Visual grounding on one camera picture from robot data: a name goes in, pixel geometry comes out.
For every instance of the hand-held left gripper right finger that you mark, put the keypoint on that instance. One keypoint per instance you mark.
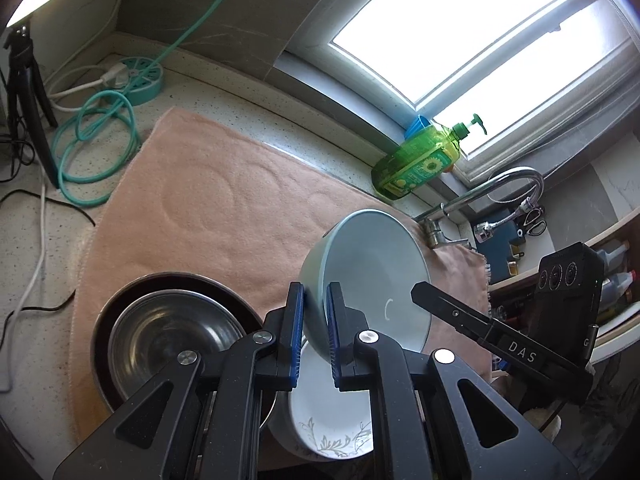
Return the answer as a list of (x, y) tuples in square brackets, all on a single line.
[(332, 335)]

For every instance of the large steel bowl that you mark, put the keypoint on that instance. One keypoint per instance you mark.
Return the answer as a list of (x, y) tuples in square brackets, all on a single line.
[(150, 282)]

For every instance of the small orange object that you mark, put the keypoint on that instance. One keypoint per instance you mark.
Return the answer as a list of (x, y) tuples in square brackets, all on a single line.
[(451, 166)]

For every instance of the window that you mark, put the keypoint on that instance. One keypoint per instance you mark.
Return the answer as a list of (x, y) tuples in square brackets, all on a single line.
[(450, 35)]

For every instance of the pale blue bowl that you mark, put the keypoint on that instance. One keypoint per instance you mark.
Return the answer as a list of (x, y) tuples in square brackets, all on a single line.
[(375, 270)]

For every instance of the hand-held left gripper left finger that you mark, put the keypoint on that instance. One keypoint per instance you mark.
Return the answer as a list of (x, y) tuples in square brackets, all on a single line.
[(296, 335)]

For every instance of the wooden shelf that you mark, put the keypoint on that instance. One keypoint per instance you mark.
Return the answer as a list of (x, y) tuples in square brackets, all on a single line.
[(620, 225)]

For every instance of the green dish soap bottle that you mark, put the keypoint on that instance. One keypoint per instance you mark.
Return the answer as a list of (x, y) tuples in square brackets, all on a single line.
[(415, 170)]

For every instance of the chrome faucet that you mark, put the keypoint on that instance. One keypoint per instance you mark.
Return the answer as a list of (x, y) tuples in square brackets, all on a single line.
[(480, 191)]

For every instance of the blue plastic cup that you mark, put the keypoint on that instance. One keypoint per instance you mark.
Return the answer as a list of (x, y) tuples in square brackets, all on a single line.
[(417, 127)]

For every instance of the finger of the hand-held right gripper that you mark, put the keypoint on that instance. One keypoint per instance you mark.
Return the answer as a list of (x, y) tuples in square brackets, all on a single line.
[(445, 305)]

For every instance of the clear plastic bottle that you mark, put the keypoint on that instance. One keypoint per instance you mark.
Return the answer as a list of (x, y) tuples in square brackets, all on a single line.
[(617, 290)]

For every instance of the black tripod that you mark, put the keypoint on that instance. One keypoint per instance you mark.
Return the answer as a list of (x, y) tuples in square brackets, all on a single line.
[(37, 125)]

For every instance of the dark blue box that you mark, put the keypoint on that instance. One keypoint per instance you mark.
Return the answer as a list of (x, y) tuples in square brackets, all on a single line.
[(500, 250)]

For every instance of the pink towel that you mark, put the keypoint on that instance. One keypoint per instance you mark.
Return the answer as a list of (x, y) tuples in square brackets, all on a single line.
[(200, 200)]

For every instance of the grey leaf print bowl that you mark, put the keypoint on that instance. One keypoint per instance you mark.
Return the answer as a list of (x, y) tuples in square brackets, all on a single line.
[(320, 410)]

